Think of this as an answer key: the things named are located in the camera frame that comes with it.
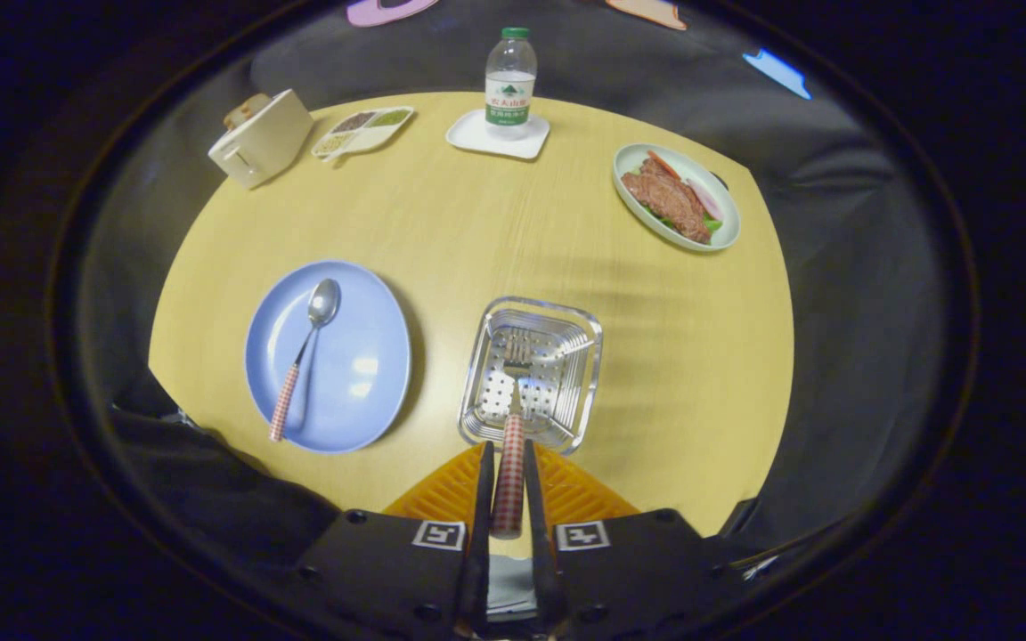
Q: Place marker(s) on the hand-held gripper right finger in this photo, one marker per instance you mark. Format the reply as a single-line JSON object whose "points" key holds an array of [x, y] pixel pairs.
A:
{"points": [[540, 561]]}

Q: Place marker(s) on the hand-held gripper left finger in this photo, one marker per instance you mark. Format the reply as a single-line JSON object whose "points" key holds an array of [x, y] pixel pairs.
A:
{"points": [[484, 534]]}

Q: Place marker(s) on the metal mesh basket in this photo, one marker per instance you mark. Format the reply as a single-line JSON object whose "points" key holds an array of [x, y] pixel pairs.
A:
{"points": [[566, 356]]}

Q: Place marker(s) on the blue round plate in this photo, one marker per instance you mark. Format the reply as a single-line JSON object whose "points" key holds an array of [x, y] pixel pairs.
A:
{"points": [[362, 365]]}

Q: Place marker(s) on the sliced meat with garnish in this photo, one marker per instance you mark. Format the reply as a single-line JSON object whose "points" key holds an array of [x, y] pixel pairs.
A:
{"points": [[669, 200]]}

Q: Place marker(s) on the white square coaster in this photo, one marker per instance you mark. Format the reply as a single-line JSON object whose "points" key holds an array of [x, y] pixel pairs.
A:
{"points": [[477, 138]]}

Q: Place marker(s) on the pale green oval plate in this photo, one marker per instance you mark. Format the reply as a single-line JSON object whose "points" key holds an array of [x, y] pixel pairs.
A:
{"points": [[629, 165]]}

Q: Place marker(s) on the white divided condiment tray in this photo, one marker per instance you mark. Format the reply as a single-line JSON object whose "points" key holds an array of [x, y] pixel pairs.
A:
{"points": [[362, 133]]}

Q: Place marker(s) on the clear water bottle green cap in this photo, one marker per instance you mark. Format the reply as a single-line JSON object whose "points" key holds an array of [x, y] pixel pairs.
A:
{"points": [[510, 98]]}

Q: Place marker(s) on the cream toaster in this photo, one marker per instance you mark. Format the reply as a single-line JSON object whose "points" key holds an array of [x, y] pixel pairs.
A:
{"points": [[264, 142]]}

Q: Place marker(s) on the brown toast slice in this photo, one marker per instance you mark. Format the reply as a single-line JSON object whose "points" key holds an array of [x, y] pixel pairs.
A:
{"points": [[246, 109]]}

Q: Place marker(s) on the black backdrop cloth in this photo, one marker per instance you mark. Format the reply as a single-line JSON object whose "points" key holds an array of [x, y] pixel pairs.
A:
{"points": [[611, 62]]}

